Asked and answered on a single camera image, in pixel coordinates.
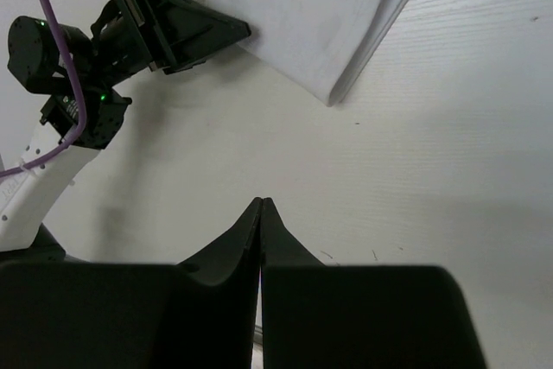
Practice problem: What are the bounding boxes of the white skirt cloth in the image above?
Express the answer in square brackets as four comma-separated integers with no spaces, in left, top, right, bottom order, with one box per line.
[206,0,409,107]

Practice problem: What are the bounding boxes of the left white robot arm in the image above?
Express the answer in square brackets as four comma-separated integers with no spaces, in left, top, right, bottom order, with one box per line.
[1,0,251,253]

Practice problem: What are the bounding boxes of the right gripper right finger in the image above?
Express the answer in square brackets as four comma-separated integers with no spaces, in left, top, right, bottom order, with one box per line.
[259,199,486,368]

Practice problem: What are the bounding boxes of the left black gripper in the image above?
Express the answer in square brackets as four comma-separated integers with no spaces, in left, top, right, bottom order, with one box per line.
[91,0,251,75]

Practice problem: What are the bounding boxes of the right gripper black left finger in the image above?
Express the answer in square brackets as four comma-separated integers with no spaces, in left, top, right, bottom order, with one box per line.
[1,199,262,368]

